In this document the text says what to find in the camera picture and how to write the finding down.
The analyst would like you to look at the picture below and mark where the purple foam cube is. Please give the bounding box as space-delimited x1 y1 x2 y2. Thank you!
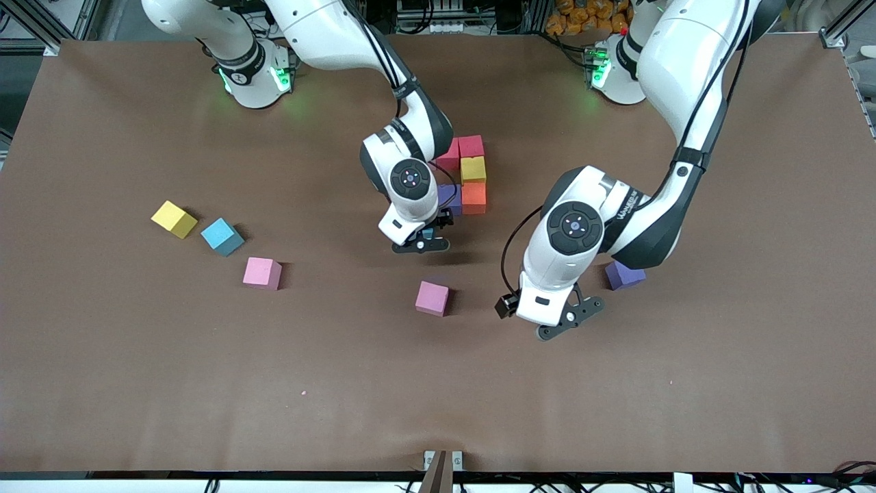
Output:
438 184 464 218
605 260 647 292

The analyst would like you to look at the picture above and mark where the orange foam cube notched corner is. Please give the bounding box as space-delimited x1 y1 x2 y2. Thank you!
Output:
461 182 488 216

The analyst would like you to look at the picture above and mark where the pink foam cube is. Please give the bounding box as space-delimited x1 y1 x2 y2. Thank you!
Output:
415 280 450 318
242 257 283 291

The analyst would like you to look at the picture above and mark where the white rack device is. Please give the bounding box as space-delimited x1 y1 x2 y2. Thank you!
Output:
394 0 480 35

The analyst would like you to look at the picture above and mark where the pile of orange objects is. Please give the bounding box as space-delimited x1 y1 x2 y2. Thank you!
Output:
544 0 634 36

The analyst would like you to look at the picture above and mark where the brown table cover sheet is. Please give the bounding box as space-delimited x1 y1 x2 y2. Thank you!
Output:
0 33 876 475

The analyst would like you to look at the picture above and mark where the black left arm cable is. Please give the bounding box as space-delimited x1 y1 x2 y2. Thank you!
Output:
500 0 757 299

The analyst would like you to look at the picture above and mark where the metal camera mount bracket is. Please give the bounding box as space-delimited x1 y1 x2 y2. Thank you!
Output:
423 450 464 493

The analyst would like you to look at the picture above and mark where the black cable bundle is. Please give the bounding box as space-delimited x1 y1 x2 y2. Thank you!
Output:
719 461 876 493

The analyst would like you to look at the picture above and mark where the white table frame rail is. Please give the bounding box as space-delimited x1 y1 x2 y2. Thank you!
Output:
0 472 876 493

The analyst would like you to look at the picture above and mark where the metal table side rail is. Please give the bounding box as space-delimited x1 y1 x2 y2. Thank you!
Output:
847 55 876 141

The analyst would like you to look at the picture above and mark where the aluminium frame profile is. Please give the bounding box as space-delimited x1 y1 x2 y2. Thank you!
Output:
818 0 876 50
0 0 103 57

